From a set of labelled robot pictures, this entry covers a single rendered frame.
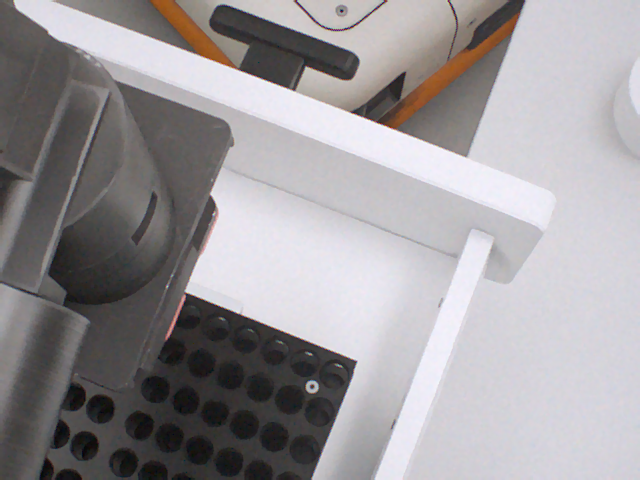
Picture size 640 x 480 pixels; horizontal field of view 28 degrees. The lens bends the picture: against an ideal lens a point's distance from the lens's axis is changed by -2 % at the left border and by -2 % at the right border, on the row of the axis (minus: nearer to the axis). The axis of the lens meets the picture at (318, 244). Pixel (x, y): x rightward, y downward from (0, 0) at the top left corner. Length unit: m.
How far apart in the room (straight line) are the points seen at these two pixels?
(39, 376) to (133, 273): 0.09
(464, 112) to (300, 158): 0.99
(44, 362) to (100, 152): 0.06
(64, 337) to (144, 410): 0.23
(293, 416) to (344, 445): 0.07
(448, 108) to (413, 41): 0.27
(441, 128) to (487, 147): 0.82
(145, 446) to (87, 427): 0.03
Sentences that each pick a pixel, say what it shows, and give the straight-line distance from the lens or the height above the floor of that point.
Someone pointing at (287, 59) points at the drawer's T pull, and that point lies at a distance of 0.62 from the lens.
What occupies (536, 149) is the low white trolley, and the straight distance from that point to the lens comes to 0.77.
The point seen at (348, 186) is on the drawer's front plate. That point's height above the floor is 0.88.
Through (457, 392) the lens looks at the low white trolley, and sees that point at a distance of 0.73.
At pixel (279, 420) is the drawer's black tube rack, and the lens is 0.58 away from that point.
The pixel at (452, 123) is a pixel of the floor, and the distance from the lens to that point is 1.59.
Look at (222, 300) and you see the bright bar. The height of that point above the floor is 0.85.
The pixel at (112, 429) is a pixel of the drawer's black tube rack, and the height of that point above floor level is 0.90.
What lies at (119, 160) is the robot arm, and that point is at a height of 1.14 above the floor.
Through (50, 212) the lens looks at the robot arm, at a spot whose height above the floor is 1.15.
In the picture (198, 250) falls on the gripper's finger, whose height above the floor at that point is 1.02.
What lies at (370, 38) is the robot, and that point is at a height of 0.28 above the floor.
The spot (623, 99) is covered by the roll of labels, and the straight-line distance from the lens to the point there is 0.77.
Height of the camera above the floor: 1.48
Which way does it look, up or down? 74 degrees down
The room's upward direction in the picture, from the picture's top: 5 degrees clockwise
